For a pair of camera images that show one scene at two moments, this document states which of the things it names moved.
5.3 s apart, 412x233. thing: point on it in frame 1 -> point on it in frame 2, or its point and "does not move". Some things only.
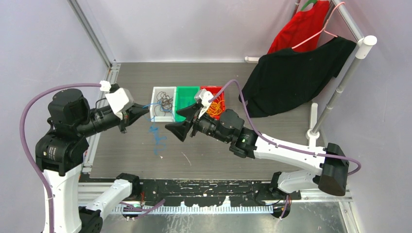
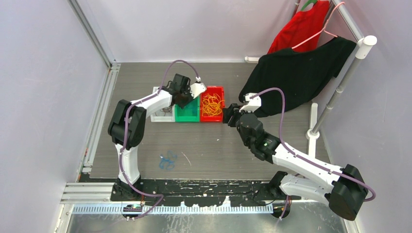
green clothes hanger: x=307 y=3 does not move
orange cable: x=215 y=108 does not move
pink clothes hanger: x=323 y=29 does not move
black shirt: x=283 y=80 does not move
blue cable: x=158 y=144 -> x=171 y=165
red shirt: x=300 y=26 does not move
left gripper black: x=130 y=115 -> x=187 y=89
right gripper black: x=181 y=129 -> x=228 y=113
